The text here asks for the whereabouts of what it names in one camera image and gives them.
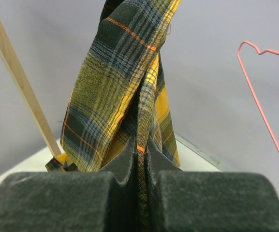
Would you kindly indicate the yellow plaid shirt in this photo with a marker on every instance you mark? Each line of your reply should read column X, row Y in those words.
column 120, row 92

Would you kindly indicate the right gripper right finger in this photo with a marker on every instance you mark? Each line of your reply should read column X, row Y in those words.
column 182, row 201

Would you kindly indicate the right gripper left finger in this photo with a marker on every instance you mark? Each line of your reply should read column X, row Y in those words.
column 102, row 201

